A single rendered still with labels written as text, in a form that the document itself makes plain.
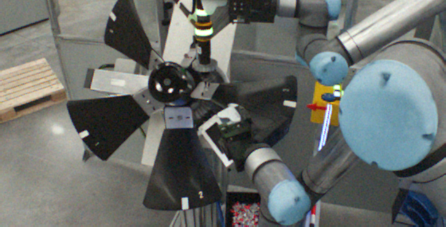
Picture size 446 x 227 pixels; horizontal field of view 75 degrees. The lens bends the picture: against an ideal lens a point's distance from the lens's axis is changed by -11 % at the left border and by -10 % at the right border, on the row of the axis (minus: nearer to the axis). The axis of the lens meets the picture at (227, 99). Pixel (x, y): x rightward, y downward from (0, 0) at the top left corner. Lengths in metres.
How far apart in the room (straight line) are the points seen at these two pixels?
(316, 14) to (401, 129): 0.48
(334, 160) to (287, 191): 0.12
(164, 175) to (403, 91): 0.69
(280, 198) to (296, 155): 1.34
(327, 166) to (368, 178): 1.36
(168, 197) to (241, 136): 0.30
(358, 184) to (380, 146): 1.66
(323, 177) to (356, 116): 0.31
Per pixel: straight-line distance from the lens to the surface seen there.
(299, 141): 1.85
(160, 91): 0.91
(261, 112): 0.84
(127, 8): 1.06
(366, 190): 2.09
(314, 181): 0.70
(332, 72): 0.70
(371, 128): 0.39
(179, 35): 1.25
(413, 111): 0.36
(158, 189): 0.91
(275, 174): 0.62
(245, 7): 0.79
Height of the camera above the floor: 1.64
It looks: 31 degrees down
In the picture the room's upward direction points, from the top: straight up
